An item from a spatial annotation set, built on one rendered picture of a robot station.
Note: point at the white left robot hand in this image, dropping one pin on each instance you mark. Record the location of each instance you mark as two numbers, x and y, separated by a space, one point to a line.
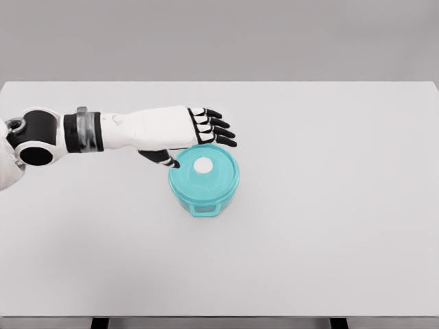
164 127

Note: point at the teal pot lid white knob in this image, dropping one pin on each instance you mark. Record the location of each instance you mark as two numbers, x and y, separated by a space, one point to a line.
203 171

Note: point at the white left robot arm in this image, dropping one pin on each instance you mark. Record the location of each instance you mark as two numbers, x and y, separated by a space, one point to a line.
82 128

